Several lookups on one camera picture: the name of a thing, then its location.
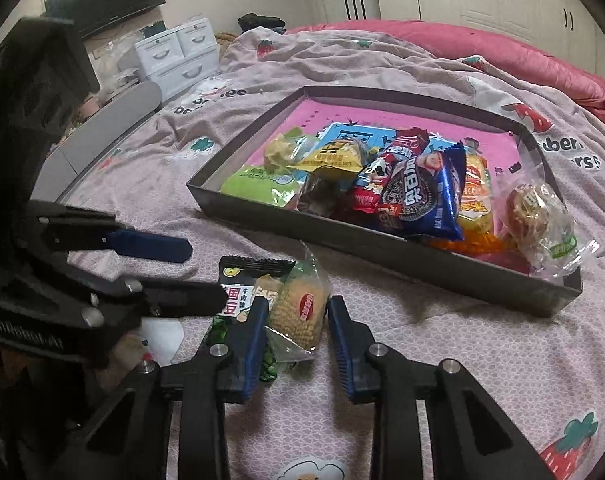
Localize white drawer unit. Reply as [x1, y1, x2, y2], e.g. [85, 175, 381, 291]
[132, 16, 221, 104]

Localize pink book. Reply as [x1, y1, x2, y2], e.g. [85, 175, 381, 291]
[232, 99, 526, 196]

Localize dark clothes pile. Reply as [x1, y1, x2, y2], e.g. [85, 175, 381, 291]
[238, 11, 287, 35]

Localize clear round cake packet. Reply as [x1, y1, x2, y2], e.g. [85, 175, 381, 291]
[497, 170, 598, 281]

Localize clear biscuit packet red label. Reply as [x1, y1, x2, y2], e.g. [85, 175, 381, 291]
[265, 247, 333, 364]

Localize blue cookie packet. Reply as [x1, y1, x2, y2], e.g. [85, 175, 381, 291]
[377, 142, 466, 242]

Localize yellow snack packet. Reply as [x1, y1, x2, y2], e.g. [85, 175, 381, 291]
[287, 139, 366, 181]

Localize small yellow-green snack packet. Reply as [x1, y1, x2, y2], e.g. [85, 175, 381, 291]
[263, 132, 308, 173]

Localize pink quilt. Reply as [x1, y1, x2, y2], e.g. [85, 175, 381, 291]
[282, 19, 605, 131]

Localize dark grey shallow box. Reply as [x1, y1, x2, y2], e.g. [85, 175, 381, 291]
[186, 85, 583, 318]

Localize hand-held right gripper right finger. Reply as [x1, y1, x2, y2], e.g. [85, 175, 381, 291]
[327, 296, 556, 480]

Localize green snack packet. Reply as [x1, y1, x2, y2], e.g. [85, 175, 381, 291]
[221, 164, 306, 209]

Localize black green pea packet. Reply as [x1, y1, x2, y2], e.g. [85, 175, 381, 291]
[205, 255, 298, 387]

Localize orange snack packet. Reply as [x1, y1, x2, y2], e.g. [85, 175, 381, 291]
[429, 140, 504, 257]

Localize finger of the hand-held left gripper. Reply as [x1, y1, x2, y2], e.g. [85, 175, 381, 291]
[81, 279, 228, 329]
[27, 200, 194, 264]

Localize red striped snack packet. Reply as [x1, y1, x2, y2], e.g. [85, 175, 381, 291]
[353, 127, 431, 226]

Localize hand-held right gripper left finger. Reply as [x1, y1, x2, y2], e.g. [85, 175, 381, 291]
[70, 302, 272, 480]

